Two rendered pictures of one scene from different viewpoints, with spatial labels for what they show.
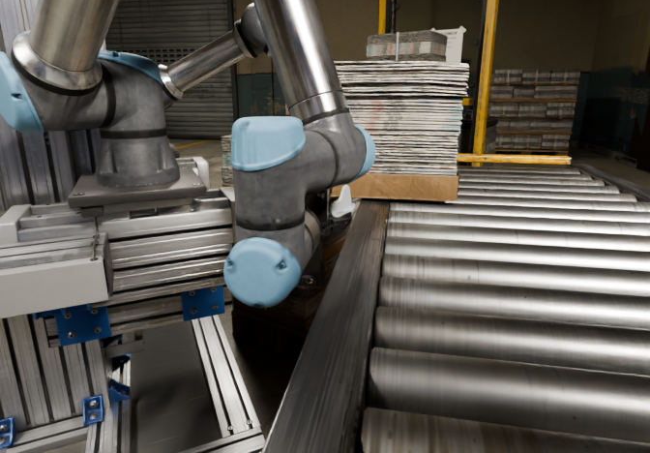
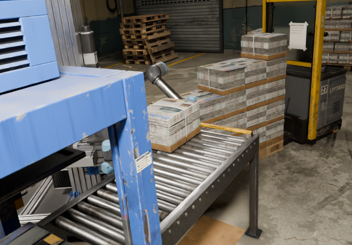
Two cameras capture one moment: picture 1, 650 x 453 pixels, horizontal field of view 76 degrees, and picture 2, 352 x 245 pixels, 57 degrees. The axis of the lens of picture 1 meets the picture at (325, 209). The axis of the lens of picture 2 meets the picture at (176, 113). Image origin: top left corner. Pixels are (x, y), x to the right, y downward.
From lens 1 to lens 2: 1.60 m
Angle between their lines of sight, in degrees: 24
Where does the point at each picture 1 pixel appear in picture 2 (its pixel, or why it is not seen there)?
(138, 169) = (102, 133)
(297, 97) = not seen: hidden behind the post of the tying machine
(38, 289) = (79, 162)
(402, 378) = (109, 186)
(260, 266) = (105, 167)
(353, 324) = (110, 179)
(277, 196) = (107, 155)
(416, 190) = (161, 148)
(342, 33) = not seen: outside the picture
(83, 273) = (88, 159)
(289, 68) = not seen: hidden behind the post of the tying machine
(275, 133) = (106, 146)
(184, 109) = (189, 33)
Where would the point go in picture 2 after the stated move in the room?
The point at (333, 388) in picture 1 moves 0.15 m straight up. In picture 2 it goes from (99, 186) to (95, 160)
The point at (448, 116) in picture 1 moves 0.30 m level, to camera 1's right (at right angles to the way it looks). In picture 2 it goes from (166, 131) to (212, 136)
